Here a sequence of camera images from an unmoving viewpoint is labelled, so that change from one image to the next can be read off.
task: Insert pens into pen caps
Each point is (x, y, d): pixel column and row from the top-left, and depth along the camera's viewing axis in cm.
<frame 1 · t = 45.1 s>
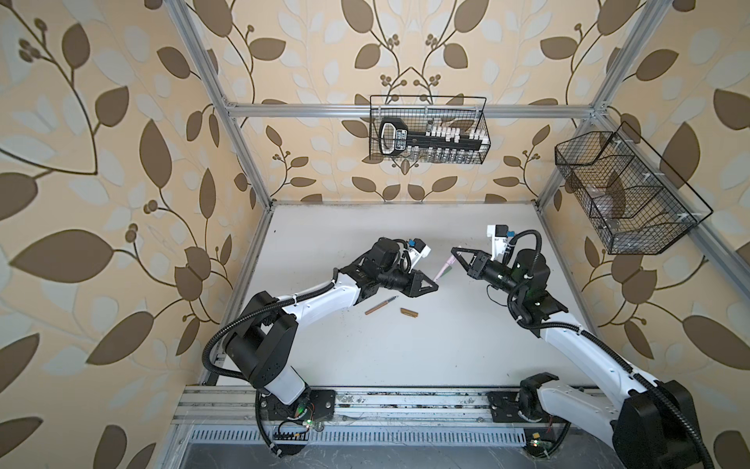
left hand: (431, 281, 77), fingers closed
right hand: (451, 252, 76), fingers closed
brown pen uncapped: (381, 305, 95), on the table
brown pen cap: (409, 313, 93), on the table

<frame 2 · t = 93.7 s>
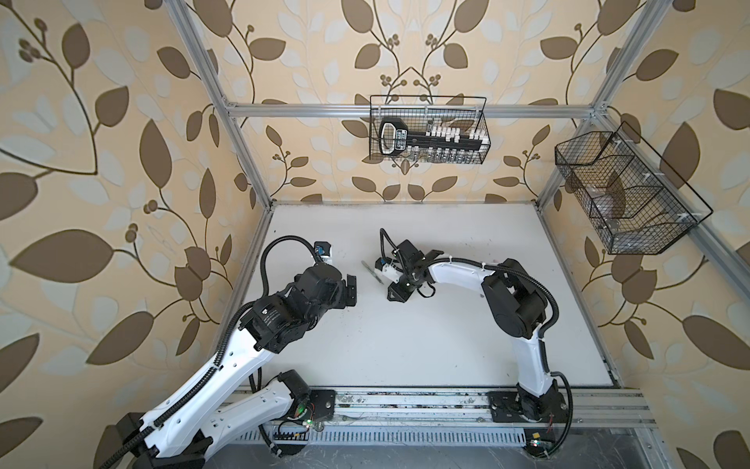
left hand: (334, 277, 70), fingers open
right hand: (393, 294, 96), fingers open
green pen uncapped: (369, 270, 100), point 3 cm above the table
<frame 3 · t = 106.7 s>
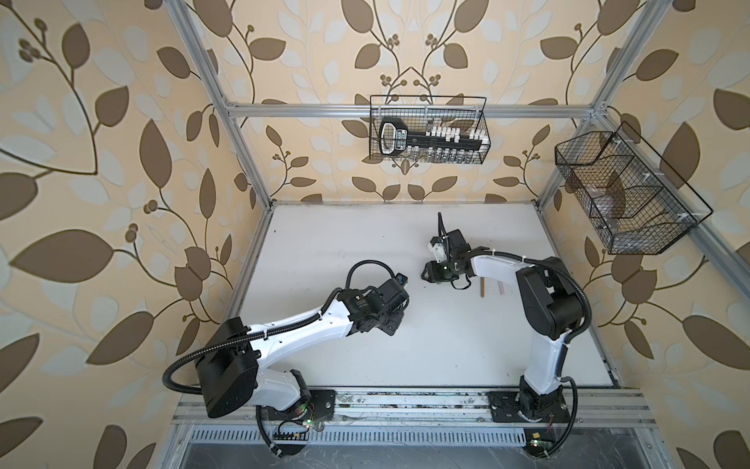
left hand: (391, 312, 81), fingers closed
right hand: (429, 276, 99), fingers open
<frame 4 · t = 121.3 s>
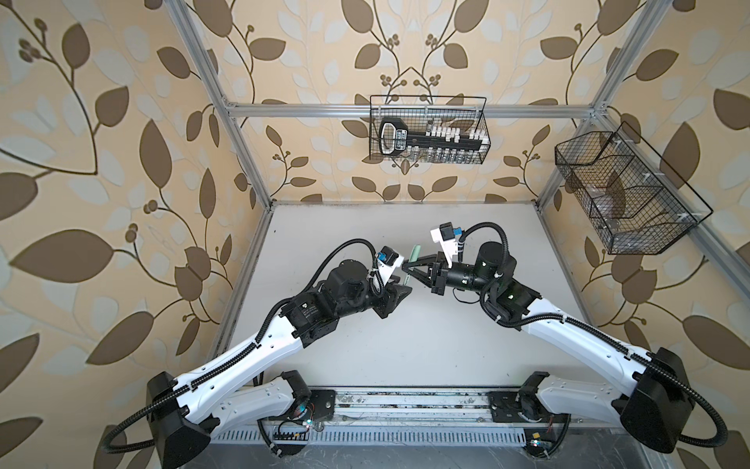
left hand: (401, 281, 68), fingers open
right hand: (403, 267, 66), fingers closed
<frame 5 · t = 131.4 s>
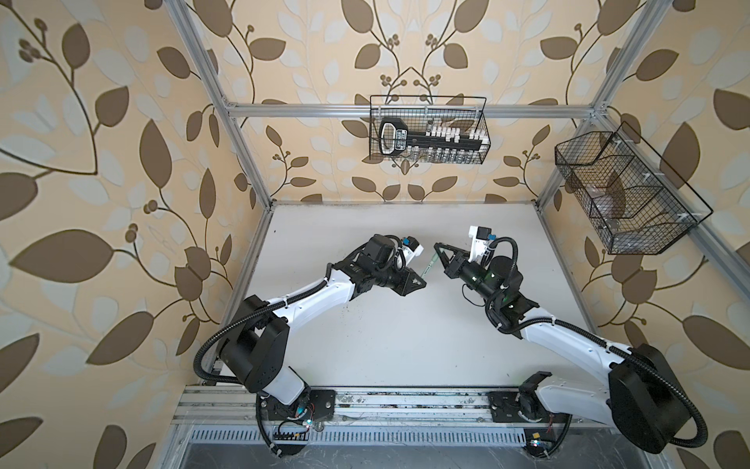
left hand: (419, 275, 79), fingers closed
right hand: (433, 249, 77), fingers closed
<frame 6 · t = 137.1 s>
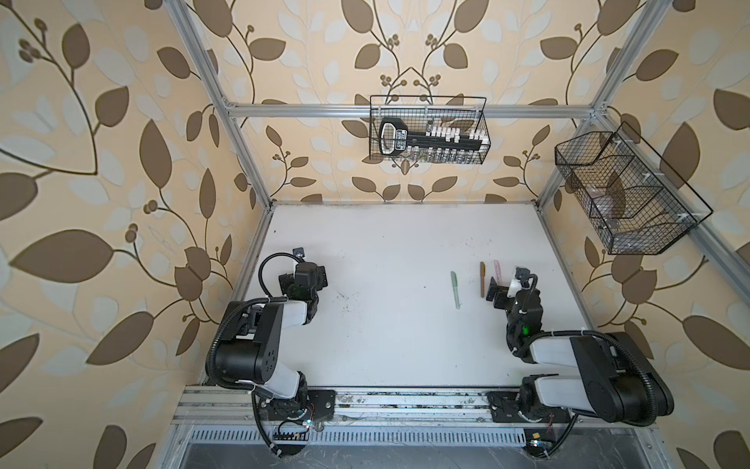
left hand: (297, 269, 94), fingers open
right hand: (509, 281, 90), fingers open
